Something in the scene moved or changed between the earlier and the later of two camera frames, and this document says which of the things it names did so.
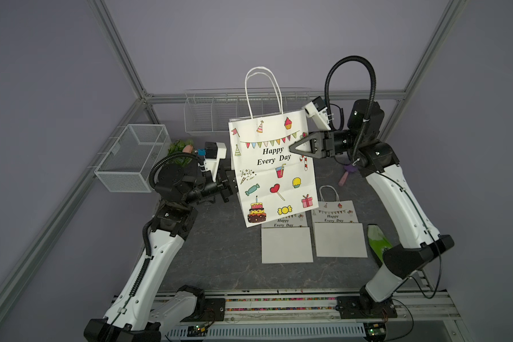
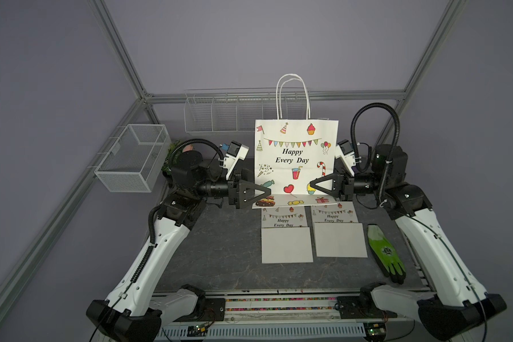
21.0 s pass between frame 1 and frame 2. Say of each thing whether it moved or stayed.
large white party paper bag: stayed
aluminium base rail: stayed
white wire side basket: stayed
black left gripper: moved
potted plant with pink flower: stayed
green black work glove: stayed
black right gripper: moved
